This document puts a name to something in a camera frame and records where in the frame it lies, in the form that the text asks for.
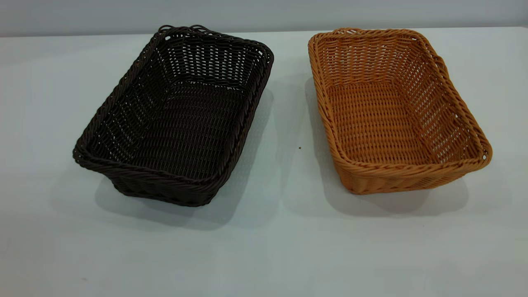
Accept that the orange wicker basket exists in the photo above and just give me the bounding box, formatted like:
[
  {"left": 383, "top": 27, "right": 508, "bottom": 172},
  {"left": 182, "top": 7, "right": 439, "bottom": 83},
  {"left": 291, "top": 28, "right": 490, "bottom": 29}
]
[{"left": 308, "top": 27, "right": 493, "bottom": 195}]

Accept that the black wicker basket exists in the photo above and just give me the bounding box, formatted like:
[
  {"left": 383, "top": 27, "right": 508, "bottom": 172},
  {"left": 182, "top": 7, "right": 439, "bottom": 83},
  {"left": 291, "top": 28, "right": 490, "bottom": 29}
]
[{"left": 73, "top": 24, "right": 274, "bottom": 207}]

